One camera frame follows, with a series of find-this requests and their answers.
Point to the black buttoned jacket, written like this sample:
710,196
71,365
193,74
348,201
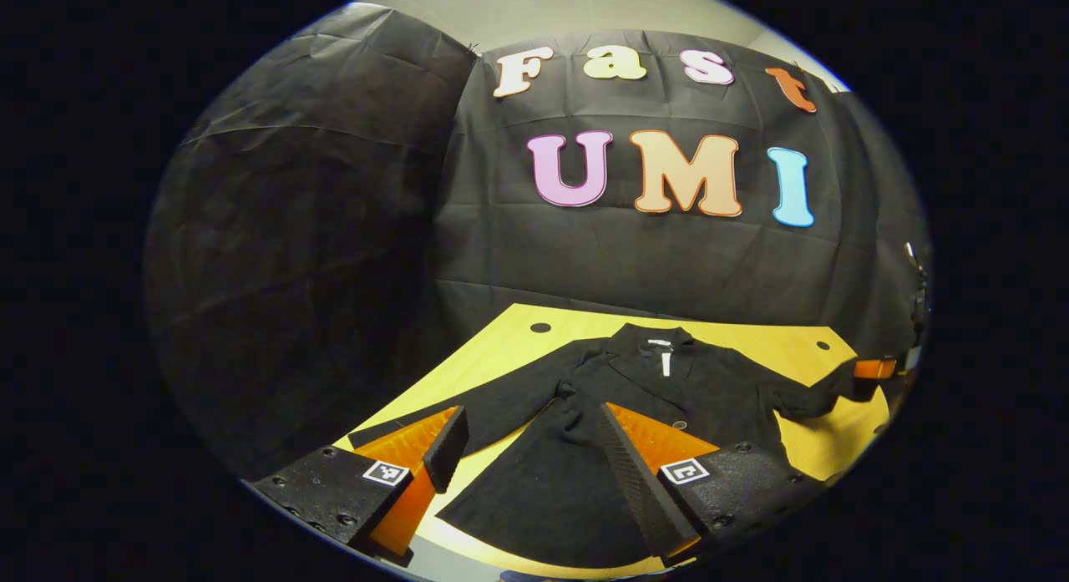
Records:
710,382

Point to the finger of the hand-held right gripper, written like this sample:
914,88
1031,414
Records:
877,369

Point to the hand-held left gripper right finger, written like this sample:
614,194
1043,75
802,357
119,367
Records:
635,482

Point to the black backdrop cloth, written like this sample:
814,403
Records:
585,265

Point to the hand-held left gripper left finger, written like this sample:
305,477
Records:
447,448

